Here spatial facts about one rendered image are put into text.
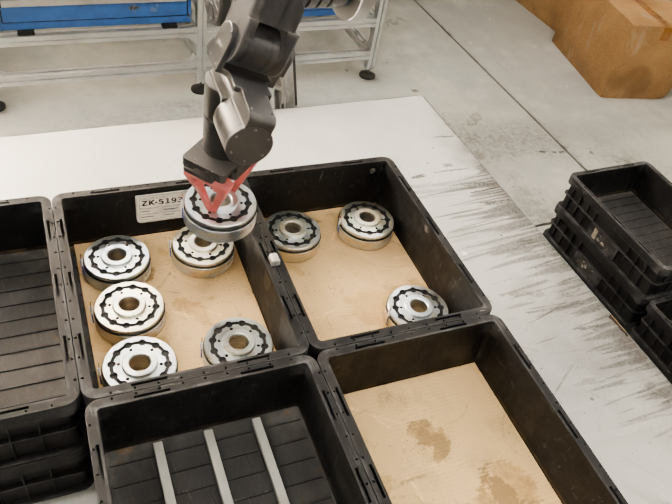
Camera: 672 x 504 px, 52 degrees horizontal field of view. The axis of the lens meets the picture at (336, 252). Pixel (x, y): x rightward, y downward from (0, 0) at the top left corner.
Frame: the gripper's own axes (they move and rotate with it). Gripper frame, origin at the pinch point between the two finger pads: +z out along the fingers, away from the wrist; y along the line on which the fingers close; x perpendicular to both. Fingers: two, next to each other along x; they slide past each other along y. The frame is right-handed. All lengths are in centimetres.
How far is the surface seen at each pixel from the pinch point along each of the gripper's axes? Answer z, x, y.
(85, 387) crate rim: 9.9, -0.1, -29.5
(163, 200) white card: 15.1, 15.3, 7.1
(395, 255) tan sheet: 21.5, -21.9, 25.4
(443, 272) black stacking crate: 14.9, -31.4, 20.3
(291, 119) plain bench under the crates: 39, 22, 69
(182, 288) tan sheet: 21.4, 4.7, -2.5
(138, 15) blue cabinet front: 81, 126, 140
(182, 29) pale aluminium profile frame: 87, 113, 151
